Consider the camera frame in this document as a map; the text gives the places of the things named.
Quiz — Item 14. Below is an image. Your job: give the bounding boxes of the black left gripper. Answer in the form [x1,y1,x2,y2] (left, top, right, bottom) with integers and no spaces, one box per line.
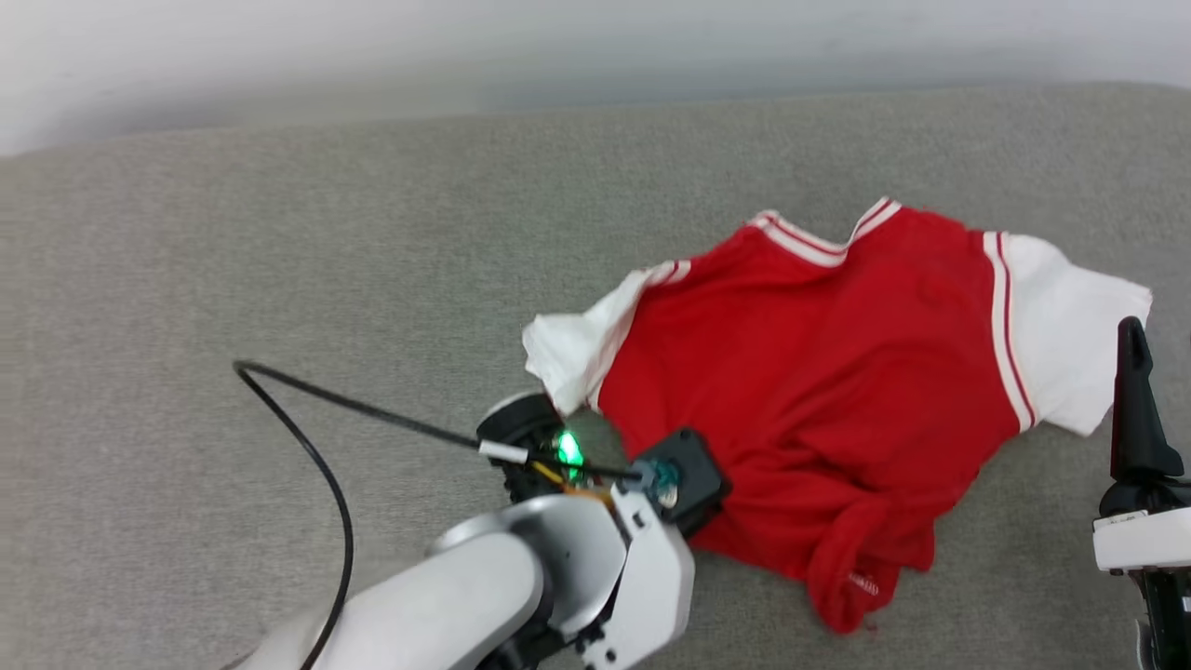
[475,391,643,508]

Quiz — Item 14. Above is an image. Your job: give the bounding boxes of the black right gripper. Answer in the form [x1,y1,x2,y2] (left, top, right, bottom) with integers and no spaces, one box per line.
[1098,316,1191,518]

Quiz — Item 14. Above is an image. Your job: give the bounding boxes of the red and white shirt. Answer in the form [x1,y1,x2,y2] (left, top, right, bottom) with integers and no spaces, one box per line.
[521,195,1155,636]

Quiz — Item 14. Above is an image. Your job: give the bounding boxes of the grey fabric sofa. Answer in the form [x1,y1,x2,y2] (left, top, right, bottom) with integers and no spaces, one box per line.
[0,82,1191,670]

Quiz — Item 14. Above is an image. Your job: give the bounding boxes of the white right camera bracket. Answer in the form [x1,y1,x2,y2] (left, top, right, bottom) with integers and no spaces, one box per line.
[1092,507,1191,574]

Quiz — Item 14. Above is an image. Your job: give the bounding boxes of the white camera bracket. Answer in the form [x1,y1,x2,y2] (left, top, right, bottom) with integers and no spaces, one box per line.
[1092,507,1191,574]
[582,484,697,670]

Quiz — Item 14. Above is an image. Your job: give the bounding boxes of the teal camera cable connector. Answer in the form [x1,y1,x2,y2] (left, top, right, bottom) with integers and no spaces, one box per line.
[642,458,682,508]

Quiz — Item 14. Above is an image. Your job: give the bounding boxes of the white left camera bracket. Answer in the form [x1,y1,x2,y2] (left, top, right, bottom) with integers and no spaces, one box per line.
[582,484,697,670]

